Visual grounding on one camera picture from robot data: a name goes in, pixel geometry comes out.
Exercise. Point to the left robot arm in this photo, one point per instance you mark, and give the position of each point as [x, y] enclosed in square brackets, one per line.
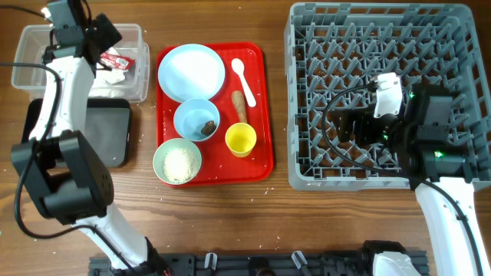
[63, 175]

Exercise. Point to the yellow plastic cup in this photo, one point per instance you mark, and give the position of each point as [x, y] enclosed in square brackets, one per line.
[240, 139]

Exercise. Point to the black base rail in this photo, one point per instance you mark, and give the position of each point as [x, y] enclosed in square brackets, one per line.
[327, 263]

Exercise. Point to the light blue plate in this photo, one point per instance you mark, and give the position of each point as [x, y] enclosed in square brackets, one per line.
[191, 71]

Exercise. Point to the black waste tray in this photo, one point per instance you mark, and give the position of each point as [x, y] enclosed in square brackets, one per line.
[92, 135]

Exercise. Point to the red sauce packet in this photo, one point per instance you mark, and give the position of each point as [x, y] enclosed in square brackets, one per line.
[116, 61]

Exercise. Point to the light blue bowl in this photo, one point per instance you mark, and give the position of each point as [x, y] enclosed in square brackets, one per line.
[191, 116]

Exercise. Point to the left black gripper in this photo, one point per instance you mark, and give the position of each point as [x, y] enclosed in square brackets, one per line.
[105, 31]

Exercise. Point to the red plastic tray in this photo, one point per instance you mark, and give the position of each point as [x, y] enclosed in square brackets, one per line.
[219, 165]

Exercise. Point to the brown food scrap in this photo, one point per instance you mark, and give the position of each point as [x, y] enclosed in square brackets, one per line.
[209, 128]

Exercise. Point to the clear plastic storage box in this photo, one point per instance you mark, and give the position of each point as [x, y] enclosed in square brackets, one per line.
[35, 38]

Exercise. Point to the white plastic spoon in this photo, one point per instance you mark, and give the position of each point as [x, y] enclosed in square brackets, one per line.
[239, 68]

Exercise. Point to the brown root vegetable stick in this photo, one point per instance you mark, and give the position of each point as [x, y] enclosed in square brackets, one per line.
[238, 102]

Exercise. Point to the white tissue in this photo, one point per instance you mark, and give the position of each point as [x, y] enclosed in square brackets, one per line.
[107, 78]

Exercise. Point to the grey dishwasher rack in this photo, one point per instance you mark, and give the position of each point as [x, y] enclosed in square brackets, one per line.
[334, 47]

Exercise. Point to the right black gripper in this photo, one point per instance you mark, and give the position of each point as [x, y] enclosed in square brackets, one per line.
[364, 118]

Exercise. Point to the pile of white rice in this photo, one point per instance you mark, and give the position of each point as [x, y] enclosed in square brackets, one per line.
[180, 165]

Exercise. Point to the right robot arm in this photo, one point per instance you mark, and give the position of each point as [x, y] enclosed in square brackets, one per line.
[439, 173]

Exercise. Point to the pale green rice bowl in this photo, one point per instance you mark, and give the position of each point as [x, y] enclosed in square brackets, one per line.
[164, 148]

